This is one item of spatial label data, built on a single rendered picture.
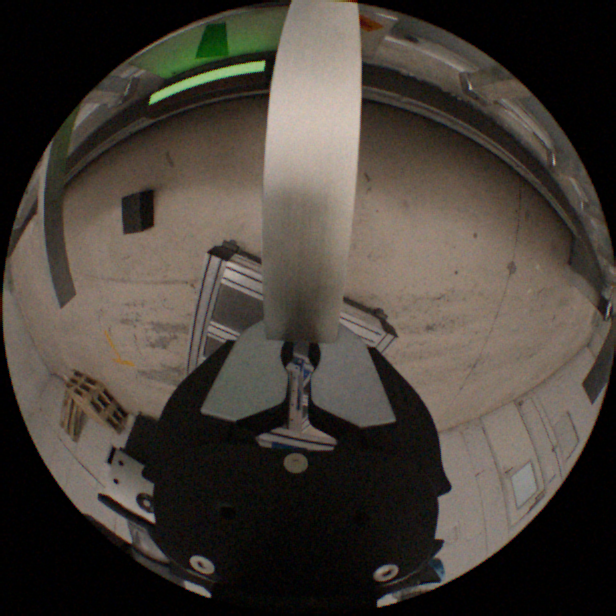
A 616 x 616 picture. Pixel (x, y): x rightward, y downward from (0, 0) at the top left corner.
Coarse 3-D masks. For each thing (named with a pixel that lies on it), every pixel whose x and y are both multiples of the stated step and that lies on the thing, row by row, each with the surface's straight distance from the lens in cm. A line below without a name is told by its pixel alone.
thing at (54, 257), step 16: (64, 128) 28; (64, 144) 28; (48, 160) 26; (64, 160) 27; (48, 176) 26; (48, 192) 26; (48, 208) 25; (48, 224) 25; (48, 240) 25; (64, 240) 26; (48, 256) 25; (64, 256) 26; (48, 272) 26; (64, 272) 26; (48, 288) 28; (64, 288) 26; (64, 304) 26
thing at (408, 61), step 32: (224, 64) 32; (384, 64) 31; (416, 64) 34; (448, 64) 39; (128, 96) 40; (416, 96) 37; (448, 96) 35; (480, 96) 36; (96, 128) 48; (480, 128) 43; (512, 128) 43; (544, 160) 52; (32, 192) 97; (576, 192) 76; (576, 224) 88
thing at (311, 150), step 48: (336, 0) 14; (288, 48) 10; (336, 48) 10; (288, 96) 8; (336, 96) 8; (288, 144) 7; (336, 144) 7; (288, 192) 7; (336, 192) 7; (288, 240) 7; (336, 240) 7; (288, 288) 8; (336, 288) 8; (288, 336) 9; (336, 336) 9
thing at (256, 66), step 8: (248, 64) 30; (256, 64) 29; (264, 64) 29; (208, 72) 32; (216, 72) 31; (224, 72) 30; (232, 72) 30; (240, 72) 29; (192, 80) 32; (200, 80) 31; (208, 80) 31; (168, 88) 34; (176, 88) 33; (184, 88) 32; (152, 96) 36; (160, 96) 35
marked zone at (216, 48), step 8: (216, 24) 26; (224, 24) 26; (208, 32) 27; (216, 32) 27; (224, 32) 27; (208, 40) 28; (216, 40) 28; (224, 40) 29; (200, 48) 30; (208, 48) 30; (216, 48) 30; (224, 48) 30; (200, 56) 31; (208, 56) 32; (216, 56) 32
